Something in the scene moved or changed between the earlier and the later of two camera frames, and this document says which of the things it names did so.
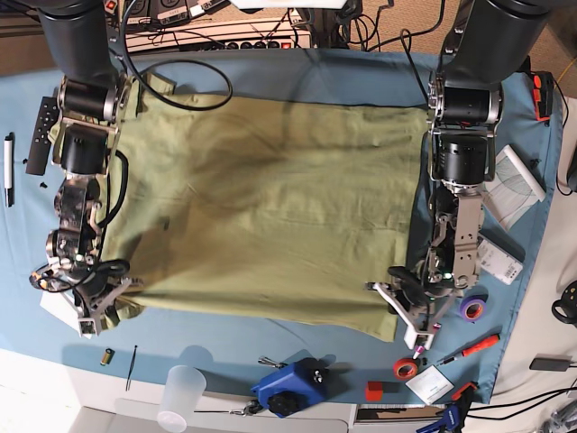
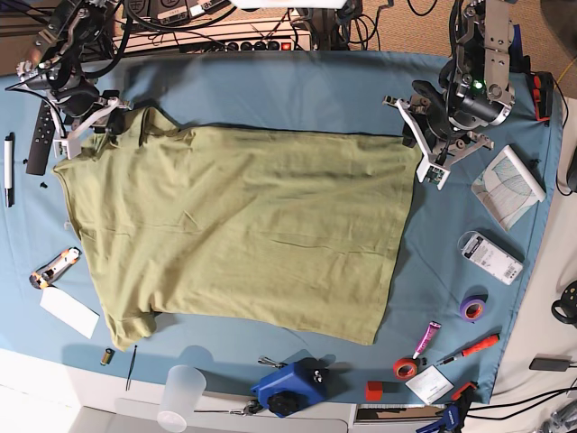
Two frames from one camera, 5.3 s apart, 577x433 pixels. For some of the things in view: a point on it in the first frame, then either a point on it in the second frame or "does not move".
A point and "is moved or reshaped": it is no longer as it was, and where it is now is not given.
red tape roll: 405,368 does not move
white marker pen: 9,168 does not move
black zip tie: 131,368 does not move
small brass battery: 107,356 does not move
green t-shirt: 263,208 is moved or reshaped
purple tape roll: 473,308 does not move
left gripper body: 419,299 to 430,124
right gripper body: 96,289 to 82,110
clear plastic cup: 183,390 does not move
